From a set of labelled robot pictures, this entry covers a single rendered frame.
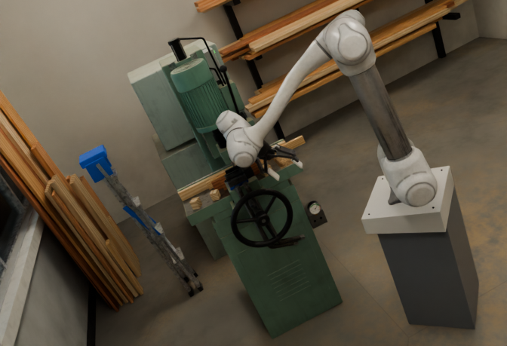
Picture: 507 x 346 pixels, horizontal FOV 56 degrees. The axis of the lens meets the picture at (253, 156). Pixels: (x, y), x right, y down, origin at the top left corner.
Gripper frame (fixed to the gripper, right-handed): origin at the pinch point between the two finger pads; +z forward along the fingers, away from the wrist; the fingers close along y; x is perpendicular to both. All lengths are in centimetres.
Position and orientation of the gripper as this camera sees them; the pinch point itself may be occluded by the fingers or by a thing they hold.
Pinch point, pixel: (288, 171)
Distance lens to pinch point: 212.0
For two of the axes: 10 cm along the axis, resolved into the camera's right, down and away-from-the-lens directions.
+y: -7.1, 4.2, 5.7
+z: 6.9, 5.5, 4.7
